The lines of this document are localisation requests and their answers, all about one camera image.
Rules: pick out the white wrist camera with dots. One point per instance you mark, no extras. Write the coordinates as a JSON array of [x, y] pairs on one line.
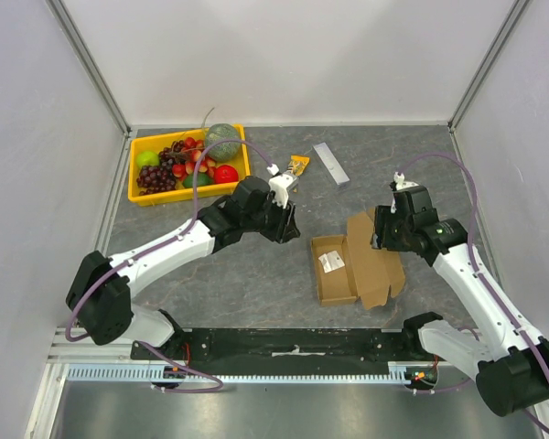
[[281, 183], [400, 185]]

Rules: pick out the clear plastic stick box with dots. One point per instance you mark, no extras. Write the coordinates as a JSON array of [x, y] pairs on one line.
[[331, 163]]

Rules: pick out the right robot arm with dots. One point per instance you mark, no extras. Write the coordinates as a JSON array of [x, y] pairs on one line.
[[510, 361]]

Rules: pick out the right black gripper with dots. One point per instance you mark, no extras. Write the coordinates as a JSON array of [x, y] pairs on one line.
[[382, 230]]

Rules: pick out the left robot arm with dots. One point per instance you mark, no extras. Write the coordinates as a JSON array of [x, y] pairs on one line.
[[101, 296]]

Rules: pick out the red cherry bunch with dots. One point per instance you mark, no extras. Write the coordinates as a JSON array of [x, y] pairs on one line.
[[180, 158]]

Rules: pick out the cardboard box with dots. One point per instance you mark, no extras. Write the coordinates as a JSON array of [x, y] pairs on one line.
[[370, 276]]

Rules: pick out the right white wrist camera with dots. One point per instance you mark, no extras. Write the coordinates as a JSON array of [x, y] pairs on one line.
[[400, 185]]

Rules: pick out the green netted melon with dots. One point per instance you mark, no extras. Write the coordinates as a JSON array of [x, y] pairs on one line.
[[226, 141]]

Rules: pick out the yellow candy bag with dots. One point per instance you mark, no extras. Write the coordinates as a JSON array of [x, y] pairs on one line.
[[297, 165]]

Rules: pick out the yellow plastic bin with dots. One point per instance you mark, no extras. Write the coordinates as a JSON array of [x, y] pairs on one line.
[[156, 143]]

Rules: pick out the white tape strip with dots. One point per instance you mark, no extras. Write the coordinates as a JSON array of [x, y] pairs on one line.
[[296, 351]]

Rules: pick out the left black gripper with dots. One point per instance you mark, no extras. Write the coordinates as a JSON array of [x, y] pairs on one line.
[[286, 228]]

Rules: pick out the green apple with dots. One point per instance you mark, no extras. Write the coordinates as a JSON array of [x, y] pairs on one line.
[[147, 158]]

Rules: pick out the grey slotted cable duct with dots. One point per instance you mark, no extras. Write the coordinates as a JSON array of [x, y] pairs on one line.
[[392, 373]]

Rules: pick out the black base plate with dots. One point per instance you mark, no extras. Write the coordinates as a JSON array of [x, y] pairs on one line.
[[248, 350]]

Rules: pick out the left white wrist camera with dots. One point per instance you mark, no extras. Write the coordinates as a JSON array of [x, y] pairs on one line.
[[281, 183]]

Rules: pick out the white paper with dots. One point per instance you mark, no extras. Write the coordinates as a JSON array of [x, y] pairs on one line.
[[331, 261]]

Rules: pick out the dark purple grape bunch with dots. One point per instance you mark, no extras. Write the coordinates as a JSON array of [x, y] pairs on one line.
[[155, 179]]

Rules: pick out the red tomato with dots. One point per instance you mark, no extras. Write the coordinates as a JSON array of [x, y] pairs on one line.
[[225, 174]]

